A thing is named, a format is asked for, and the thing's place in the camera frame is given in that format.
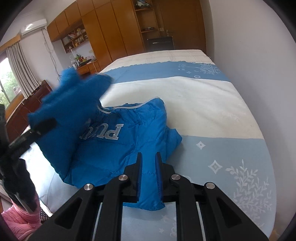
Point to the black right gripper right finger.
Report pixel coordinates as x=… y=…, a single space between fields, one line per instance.
x=203 y=212

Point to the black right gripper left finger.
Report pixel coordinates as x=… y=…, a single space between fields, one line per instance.
x=94 y=212

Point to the blue puffer jacket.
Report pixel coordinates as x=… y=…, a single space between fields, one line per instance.
x=94 y=144

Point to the pink knitted sleeve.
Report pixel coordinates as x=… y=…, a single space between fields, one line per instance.
x=21 y=223

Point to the dark red wooden dresser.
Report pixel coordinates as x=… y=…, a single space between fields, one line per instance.
x=18 y=121

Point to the bed with blue-white blanket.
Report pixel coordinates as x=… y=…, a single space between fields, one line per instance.
x=221 y=140

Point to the wooden framed window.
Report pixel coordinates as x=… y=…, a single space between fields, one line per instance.
x=9 y=85

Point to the grey window curtain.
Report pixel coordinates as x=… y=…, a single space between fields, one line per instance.
x=26 y=79

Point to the wooden desk with clutter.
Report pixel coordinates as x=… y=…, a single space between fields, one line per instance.
x=85 y=67

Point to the white wall air conditioner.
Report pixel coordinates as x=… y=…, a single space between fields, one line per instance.
x=33 y=26

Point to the wooden wardrobe wall unit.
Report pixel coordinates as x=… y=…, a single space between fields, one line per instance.
x=117 y=29

